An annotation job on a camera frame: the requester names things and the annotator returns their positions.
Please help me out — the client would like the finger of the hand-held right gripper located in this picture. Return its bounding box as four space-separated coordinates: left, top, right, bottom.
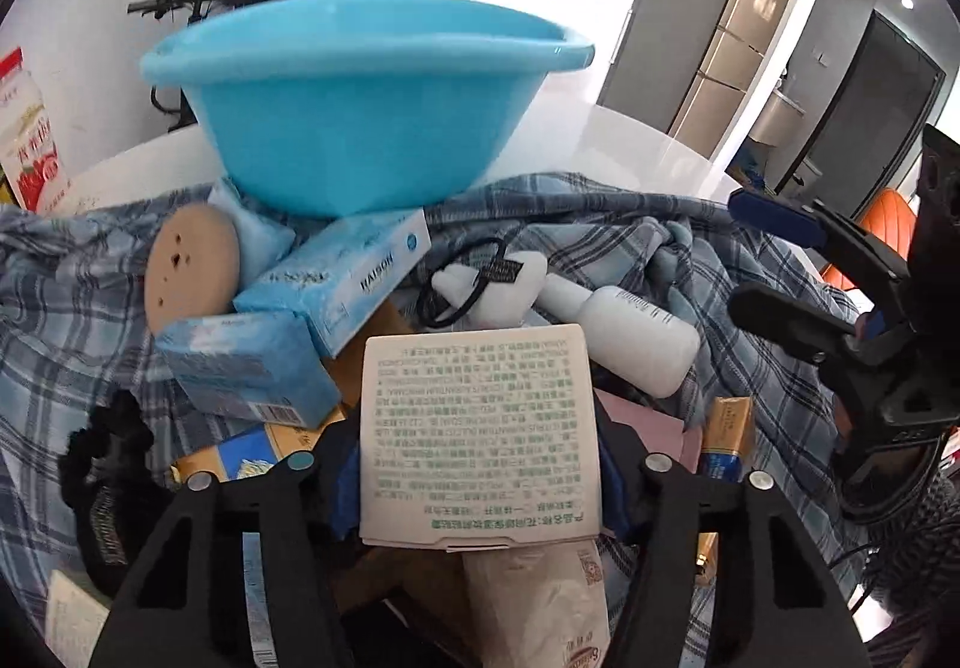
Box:
727 188 912 317
729 283 912 384

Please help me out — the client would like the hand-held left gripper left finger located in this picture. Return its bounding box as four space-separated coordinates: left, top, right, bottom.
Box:
88 409 362 668

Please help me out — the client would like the black bicycle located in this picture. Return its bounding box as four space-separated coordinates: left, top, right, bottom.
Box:
126 0 256 133

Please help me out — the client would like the white square box green print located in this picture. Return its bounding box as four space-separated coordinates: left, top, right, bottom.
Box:
358 323 603 553

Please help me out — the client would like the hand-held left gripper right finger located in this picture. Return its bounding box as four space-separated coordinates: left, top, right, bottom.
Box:
596 398 875 668

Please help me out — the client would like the gold box with picture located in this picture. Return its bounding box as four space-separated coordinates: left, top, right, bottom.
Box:
171 405 350 489

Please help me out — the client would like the blue plastic basin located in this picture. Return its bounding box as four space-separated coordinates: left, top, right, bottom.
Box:
139 0 596 219

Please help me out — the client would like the blue plaid cloth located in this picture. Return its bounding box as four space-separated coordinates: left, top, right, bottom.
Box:
0 171 897 668

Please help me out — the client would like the beige tissue pack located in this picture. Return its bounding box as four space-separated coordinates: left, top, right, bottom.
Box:
461 539 612 668

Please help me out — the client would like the gold and grey refrigerator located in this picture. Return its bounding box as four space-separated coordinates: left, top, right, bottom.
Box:
596 0 811 160

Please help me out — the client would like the person's right forearm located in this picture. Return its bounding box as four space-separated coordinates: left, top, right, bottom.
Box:
862 465 960 639

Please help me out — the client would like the white washbasin cabinet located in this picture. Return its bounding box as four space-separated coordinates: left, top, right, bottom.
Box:
750 87 807 148

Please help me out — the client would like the red-capped milk bottle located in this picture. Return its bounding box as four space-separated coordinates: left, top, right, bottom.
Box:
0 46 72 212

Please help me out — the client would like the gold box blue stripe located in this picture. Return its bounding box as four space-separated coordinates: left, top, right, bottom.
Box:
694 396 757 590

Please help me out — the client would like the light blue box with barcode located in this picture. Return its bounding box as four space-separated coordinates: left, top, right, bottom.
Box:
154 309 342 429

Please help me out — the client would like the light blue soft packet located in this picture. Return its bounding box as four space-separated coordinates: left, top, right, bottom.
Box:
206 177 297 287

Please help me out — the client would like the round tan perforated disc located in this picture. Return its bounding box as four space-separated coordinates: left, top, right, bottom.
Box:
142 201 241 335

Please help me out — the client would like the black scrunchie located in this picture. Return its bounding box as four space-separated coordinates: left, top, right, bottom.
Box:
58 390 185 598

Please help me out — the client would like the white plastic bottle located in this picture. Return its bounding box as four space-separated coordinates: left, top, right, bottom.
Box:
536 274 702 399

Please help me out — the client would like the orange chair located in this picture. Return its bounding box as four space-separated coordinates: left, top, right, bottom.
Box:
821 188 920 290

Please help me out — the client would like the dark interior door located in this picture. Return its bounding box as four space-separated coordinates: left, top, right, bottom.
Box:
772 12 946 219

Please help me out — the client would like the long light blue box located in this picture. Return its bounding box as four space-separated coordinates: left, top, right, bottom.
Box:
234 209 432 358

